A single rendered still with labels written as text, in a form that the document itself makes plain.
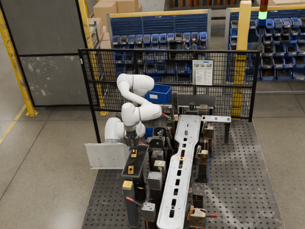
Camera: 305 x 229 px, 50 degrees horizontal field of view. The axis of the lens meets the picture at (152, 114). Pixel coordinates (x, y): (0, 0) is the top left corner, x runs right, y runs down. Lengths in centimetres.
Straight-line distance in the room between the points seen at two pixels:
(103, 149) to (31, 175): 166
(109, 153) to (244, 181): 127
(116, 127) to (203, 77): 106
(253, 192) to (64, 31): 326
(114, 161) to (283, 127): 270
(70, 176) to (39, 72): 177
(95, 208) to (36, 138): 245
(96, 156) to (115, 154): 19
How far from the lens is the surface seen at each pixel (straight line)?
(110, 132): 318
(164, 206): 247
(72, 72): 506
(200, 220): 237
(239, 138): 354
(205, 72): 346
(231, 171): 316
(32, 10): 487
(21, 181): 452
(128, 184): 242
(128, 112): 228
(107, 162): 319
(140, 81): 279
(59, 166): 451
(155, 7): 947
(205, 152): 281
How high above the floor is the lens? 290
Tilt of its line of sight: 34 degrees down
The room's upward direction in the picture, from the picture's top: 5 degrees counter-clockwise
